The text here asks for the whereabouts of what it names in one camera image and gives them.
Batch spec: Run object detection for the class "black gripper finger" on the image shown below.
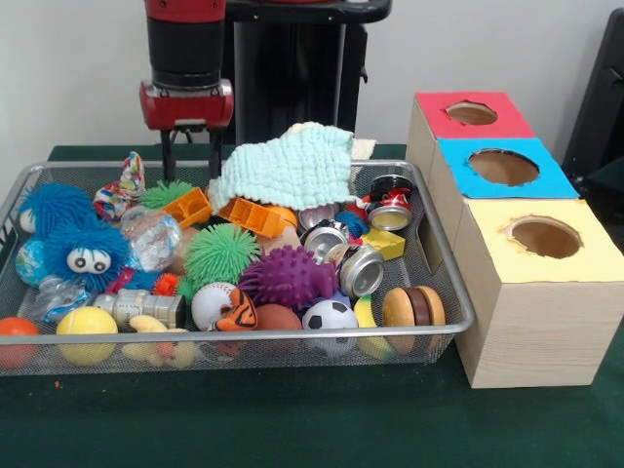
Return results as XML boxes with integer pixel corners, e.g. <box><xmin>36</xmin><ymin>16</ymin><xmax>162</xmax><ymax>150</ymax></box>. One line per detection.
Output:
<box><xmin>208</xmin><ymin>128</ymin><xmax>224</xmax><ymax>179</ymax></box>
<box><xmin>160</xmin><ymin>129</ymin><xmax>177</xmax><ymax>181</ymax></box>

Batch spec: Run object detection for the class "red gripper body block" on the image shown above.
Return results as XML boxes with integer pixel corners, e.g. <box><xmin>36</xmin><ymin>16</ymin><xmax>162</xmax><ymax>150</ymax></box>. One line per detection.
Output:
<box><xmin>139</xmin><ymin>78</ymin><xmax>235</xmax><ymax>131</ymax></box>

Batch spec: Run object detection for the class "light blue muslin cloth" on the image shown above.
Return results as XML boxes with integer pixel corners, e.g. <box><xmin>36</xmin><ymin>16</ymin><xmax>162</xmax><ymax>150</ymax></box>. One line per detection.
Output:
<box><xmin>208</xmin><ymin>124</ymin><xmax>360</xmax><ymax>209</ymax></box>

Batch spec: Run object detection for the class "crushed clear plastic bottle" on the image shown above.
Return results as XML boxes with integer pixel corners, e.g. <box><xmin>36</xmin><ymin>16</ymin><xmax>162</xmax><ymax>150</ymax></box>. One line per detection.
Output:
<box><xmin>120</xmin><ymin>205</ymin><xmax>184</xmax><ymax>273</ymax></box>

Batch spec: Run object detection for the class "cream muslin cloth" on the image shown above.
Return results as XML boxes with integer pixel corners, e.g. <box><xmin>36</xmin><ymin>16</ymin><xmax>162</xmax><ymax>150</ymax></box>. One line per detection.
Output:
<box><xmin>285</xmin><ymin>121</ymin><xmax>377</xmax><ymax>161</ymax></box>

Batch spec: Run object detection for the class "wooden box with three holes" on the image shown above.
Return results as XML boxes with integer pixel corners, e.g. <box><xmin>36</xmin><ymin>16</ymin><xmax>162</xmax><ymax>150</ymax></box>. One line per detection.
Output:
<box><xmin>405</xmin><ymin>90</ymin><xmax>624</xmax><ymax>390</ymax></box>

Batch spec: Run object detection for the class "green spiky ball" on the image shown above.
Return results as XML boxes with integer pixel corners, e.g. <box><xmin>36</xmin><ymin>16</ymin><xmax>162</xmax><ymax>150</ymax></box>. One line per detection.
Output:
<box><xmin>184</xmin><ymin>222</ymin><xmax>262</xmax><ymax>289</ymax></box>

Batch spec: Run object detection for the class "blue furry toy with eyes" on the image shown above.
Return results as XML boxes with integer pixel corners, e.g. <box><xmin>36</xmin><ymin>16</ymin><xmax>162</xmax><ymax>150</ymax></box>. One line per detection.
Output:
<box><xmin>43</xmin><ymin>216</ymin><xmax>133</xmax><ymax>293</ymax></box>

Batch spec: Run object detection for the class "blue furry puffer ball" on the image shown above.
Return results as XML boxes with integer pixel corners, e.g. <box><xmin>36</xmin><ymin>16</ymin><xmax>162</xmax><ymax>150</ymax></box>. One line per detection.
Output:
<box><xmin>18</xmin><ymin>182</ymin><xmax>98</xmax><ymax>240</ymax></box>

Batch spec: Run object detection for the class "purple spiky ball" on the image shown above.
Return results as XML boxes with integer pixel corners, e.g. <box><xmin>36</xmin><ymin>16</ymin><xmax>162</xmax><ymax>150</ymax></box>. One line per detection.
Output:
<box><xmin>237</xmin><ymin>245</ymin><xmax>338</xmax><ymax>309</ymax></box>

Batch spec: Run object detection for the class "crushed red soda can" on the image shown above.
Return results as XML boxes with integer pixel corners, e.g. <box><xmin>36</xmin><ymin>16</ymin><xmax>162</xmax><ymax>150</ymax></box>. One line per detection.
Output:
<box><xmin>367</xmin><ymin>174</ymin><xmax>415</xmax><ymax>231</ymax></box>

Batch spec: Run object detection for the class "yellow ball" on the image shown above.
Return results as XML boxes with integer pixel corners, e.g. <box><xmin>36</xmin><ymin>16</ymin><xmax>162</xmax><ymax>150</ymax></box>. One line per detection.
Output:
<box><xmin>57</xmin><ymin>305</ymin><xmax>119</xmax><ymax>365</ymax></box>

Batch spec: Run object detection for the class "small soccer ball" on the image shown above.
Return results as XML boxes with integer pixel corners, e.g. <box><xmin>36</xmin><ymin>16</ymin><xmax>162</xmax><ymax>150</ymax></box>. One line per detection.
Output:
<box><xmin>300</xmin><ymin>299</ymin><xmax>360</xmax><ymax>357</ymax></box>

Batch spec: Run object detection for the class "orange ball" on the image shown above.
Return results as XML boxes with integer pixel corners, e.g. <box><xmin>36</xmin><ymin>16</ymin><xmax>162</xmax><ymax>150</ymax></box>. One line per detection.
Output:
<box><xmin>0</xmin><ymin>316</ymin><xmax>40</xmax><ymax>370</ymax></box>

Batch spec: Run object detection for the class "toy hamburger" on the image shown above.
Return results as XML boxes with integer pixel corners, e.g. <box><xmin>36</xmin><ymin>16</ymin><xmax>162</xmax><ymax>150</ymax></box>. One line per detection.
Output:
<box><xmin>381</xmin><ymin>285</ymin><xmax>448</xmax><ymax>352</ymax></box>

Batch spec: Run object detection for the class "dark green table cloth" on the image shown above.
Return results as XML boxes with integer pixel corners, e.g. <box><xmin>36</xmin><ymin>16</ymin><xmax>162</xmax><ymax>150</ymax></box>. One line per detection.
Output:
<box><xmin>0</xmin><ymin>143</ymin><xmax>624</xmax><ymax>468</ymax></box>

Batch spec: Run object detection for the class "green clothed side table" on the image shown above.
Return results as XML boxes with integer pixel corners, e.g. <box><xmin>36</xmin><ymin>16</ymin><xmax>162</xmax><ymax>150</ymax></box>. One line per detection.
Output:
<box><xmin>579</xmin><ymin>158</ymin><xmax>624</xmax><ymax>209</ymax></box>

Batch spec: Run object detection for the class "black upright panel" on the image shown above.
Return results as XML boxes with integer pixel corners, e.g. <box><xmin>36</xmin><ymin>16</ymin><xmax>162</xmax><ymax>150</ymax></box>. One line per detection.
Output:
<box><xmin>560</xmin><ymin>7</ymin><xmax>624</xmax><ymax>170</ymax></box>

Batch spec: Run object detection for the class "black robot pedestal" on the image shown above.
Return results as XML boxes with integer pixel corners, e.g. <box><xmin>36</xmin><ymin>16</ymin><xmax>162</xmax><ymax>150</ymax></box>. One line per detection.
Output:
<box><xmin>221</xmin><ymin>0</ymin><xmax>394</xmax><ymax>145</ymax></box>

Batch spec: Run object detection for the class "shallow wire mesh bin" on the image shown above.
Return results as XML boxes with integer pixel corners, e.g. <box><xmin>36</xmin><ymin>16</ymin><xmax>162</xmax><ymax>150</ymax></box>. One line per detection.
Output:
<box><xmin>0</xmin><ymin>159</ymin><xmax>475</xmax><ymax>377</ymax></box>

